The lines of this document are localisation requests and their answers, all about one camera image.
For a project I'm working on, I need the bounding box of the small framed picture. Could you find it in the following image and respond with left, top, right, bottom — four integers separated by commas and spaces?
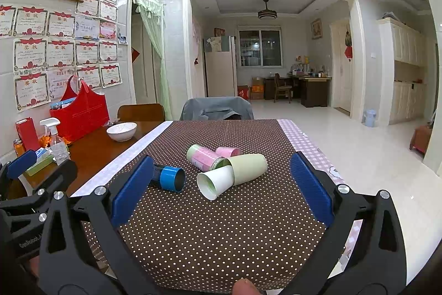
310, 19, 323, 40

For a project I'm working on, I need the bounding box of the chair with grey cover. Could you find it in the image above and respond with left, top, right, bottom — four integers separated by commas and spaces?
180, 96, 254, 121

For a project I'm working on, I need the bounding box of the red felt bag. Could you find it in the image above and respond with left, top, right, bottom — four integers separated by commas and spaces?
49, 75, 109, 142

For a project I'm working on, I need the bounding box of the clear spray bottle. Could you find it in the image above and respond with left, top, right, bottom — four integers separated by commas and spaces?
40, 118, 70, 165

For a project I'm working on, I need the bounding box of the white paper cup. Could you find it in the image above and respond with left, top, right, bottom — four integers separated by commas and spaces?
196, 165, 235, 201

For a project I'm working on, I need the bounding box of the white refrigerator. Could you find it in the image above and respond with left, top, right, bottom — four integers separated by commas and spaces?
204, 36, 238, 97

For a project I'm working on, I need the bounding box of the ceiling fan lamp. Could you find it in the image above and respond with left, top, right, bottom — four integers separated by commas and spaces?
257, 0, 278, 19

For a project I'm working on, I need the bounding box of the window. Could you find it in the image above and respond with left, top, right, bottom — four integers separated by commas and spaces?
238, 27, 283, 67

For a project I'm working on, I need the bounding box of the brown polka dot tablecloth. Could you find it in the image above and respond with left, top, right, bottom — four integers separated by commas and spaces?
81, 118, 346, 294

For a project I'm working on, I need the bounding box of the green lace door curtain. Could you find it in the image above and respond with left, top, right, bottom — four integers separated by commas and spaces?
133, 0, 173, 120

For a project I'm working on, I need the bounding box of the fingertip at bottom edge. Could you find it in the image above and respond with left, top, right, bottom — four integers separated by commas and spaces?
231, 278, 261, 295

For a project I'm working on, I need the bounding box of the dark wooden desk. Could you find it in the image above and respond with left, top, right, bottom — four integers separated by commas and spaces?
264, 75, 332, 108

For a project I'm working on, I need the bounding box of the brown cardboard box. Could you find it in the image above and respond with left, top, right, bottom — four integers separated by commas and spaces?
250, 77, 264, 100

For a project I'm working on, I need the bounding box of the red cardboard box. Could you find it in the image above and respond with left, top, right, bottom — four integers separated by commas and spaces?
238, 85, 249, 100

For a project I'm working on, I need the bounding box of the light green cup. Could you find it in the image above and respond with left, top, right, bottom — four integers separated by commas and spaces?
227, 153, 267, 186

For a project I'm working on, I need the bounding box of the brown wooden chair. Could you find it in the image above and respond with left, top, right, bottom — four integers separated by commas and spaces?
117, 103, 165, 122

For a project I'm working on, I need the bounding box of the white ceramic bowl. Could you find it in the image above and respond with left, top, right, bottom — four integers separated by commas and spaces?
106, 122, 138, 142

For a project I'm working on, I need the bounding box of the wooden desk chair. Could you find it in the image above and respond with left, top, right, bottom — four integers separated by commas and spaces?
273, 73, 292, 102

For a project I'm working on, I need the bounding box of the blue and black cup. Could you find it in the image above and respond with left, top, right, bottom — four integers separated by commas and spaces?
150, 165, 186, 193

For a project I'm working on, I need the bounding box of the light blue waste bin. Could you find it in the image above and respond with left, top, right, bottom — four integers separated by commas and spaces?
363, 109, 377, 127

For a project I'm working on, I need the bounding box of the pink green patterned cup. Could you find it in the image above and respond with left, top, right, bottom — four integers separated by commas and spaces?
186, 145, 230, 172

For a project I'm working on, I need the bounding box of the pink checkered tablecloth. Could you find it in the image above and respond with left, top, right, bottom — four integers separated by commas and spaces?
278, 119, 363, 278

